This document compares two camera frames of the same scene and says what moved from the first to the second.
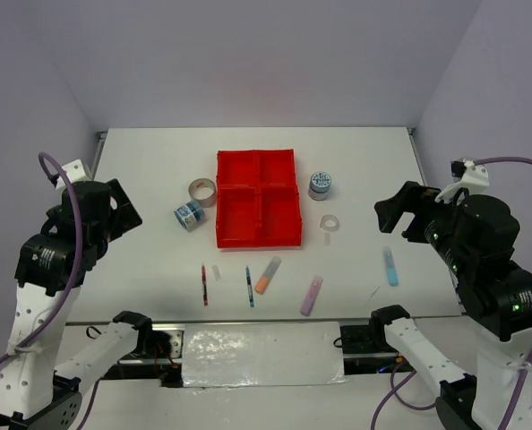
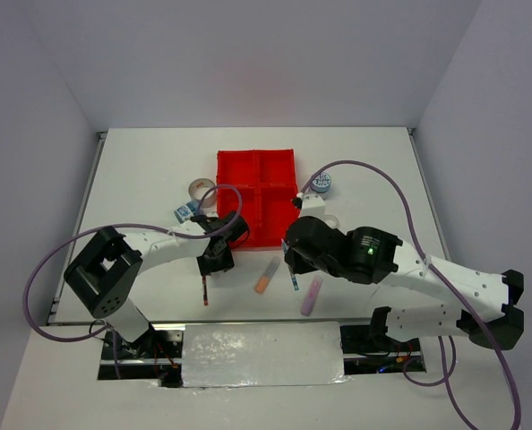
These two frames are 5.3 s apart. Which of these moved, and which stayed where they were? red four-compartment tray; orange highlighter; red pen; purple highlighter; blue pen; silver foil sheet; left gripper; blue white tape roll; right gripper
Moved: blue pen; left gripper; right gripper
Stayed: blue white tape roll; silver foil sheet; red four-compartment tray; red pen; purple highlighter; orange highlighter
